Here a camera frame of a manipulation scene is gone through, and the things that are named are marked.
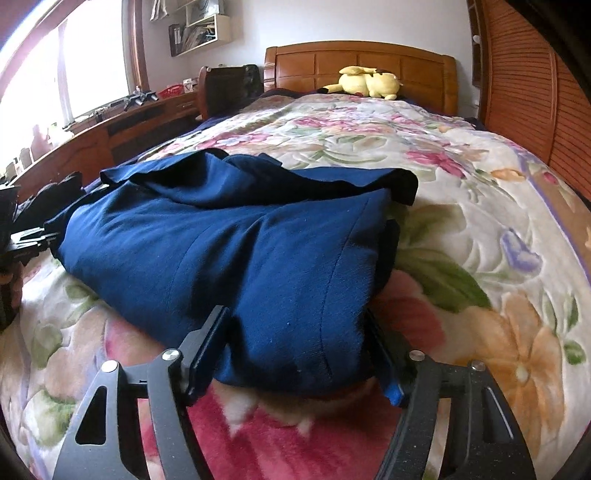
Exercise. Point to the black desk gadget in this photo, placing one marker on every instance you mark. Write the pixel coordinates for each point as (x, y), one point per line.
(138, 98)

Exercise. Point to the red basket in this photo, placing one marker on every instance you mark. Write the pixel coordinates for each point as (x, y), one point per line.
(171, 91)

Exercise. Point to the wooden desk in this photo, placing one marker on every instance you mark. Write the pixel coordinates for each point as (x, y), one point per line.
(92, 143)

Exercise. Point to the window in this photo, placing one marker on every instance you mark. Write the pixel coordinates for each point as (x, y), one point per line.
(69, 69)

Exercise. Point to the yellow plush toy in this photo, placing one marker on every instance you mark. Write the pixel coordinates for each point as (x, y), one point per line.
(364, 83)

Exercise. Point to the navy blue garment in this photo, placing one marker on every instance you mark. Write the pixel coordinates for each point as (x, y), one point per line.
(221, 249)

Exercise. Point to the wooden headboard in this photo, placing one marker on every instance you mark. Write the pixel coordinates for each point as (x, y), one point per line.
(295, 69)

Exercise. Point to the black cloth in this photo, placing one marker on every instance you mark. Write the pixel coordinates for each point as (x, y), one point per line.
(53, 196)

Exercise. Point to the wooden wardrobe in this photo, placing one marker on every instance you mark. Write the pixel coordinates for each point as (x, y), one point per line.
(526, 78)

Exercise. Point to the black chair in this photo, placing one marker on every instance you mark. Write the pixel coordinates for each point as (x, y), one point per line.
(228, 90)

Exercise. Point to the white wall shelf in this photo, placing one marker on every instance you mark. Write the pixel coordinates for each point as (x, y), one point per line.
(203, 32)

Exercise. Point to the dark blue bed sheet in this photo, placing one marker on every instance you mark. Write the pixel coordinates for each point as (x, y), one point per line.
(203, 125)

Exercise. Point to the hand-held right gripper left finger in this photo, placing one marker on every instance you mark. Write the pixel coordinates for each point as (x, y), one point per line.
(203, 344)

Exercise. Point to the floral blanket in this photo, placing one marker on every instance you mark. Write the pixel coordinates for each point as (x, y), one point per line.
(461, 240)

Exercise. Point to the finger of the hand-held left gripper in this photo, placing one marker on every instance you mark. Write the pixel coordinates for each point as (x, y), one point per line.
(34, 242)

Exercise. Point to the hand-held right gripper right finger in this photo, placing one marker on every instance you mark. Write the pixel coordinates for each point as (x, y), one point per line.
(393, 393)

